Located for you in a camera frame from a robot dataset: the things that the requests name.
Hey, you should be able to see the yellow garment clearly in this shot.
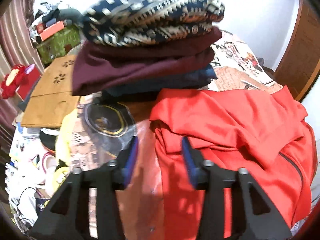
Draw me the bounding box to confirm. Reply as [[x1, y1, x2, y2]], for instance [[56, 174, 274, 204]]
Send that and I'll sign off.
[[46, 110, 78, 198]]

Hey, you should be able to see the dark blue folded garment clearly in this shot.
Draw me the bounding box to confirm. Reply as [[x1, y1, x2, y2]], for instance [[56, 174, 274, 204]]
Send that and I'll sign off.
[[102, 65, 218, 98]]

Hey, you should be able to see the striped curtain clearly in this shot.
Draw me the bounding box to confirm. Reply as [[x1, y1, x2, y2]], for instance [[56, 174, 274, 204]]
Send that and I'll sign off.
[[0, 0, 45, 135]]

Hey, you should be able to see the red gift box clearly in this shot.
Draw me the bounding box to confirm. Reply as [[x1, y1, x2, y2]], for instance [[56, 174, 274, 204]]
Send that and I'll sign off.
[[16, 66, 42, 100]]

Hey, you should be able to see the green cloth-covered cabinet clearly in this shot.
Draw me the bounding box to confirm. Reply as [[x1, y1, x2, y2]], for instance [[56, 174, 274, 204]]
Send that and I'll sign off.
[[37, 25, 80, 64]]

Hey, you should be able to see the brown wooden door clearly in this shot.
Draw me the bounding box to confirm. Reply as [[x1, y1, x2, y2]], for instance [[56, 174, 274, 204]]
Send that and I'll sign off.
[[274, 0, 320, 103]]

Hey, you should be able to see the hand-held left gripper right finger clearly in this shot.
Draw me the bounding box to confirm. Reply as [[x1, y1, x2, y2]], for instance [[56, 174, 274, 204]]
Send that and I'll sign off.
[[181, 136, 293, 240]]

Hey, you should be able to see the red zip jacket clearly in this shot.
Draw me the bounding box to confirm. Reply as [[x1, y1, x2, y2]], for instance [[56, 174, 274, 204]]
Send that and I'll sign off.
[[149, 86, 318, 238]]

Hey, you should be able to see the navy patterned folded garment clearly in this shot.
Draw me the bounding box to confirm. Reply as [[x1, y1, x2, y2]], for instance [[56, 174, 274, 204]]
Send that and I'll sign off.
[[82, 0, 225, 47]]

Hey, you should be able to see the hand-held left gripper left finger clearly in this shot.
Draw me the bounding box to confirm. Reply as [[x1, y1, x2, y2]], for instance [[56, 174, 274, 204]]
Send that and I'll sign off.
[[30, 136, 139, 240]]

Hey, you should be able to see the wooden lap desk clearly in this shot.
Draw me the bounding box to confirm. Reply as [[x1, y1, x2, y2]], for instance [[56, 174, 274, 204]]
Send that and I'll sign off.
[[21, 55, 80, 128]]

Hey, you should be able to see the printed bed sheet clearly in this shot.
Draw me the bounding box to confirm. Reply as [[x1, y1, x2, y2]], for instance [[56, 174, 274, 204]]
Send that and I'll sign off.
[[55, 30, 285, 240]]

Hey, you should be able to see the maroon folded garment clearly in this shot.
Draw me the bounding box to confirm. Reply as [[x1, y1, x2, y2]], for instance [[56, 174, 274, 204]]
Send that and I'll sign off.
[[72, 27, 223, 96]]

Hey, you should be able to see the orange box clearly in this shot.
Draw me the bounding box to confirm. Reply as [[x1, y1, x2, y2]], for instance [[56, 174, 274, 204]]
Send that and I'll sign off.
[[40, 21, 65, 41]]

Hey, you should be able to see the pile of papers and bags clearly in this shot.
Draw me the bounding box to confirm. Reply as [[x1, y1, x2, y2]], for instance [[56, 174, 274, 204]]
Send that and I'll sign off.
[[5, 125, 60, 230]]

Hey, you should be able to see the red plush toy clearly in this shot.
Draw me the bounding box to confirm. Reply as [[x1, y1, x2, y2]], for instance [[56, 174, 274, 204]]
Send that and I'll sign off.
[[0, 64, 35, 99]]

